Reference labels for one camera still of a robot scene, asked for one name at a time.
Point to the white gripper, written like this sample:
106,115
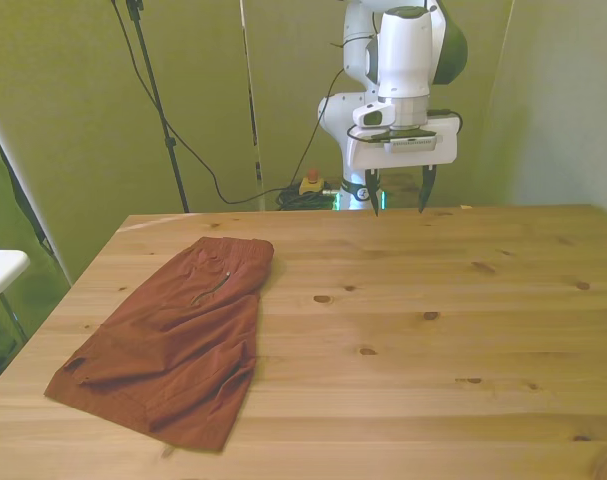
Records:
445,145

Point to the rust red shorts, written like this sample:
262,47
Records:
183,340

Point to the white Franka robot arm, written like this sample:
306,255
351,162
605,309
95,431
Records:
403,50

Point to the yellow emergency stop button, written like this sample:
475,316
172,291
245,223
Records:
312,186

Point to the black tripod stand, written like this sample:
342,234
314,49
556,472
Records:
170,142

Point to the brown wooden robot pedestal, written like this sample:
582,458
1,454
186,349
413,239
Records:
403,190

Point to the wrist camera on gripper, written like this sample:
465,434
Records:
408,140

